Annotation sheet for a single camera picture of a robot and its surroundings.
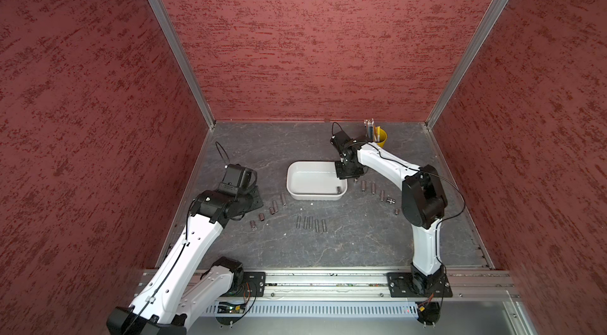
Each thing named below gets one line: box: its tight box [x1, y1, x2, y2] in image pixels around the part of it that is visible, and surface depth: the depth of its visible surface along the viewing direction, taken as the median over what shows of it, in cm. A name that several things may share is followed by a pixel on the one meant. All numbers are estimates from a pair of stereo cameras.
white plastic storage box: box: [286, 161, 348, 201], surface depth 99 cm
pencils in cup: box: [363, 118, 381, 143], surface depth 102 cm
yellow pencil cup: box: [376, 126, 389, 148], surface depth 105 cm
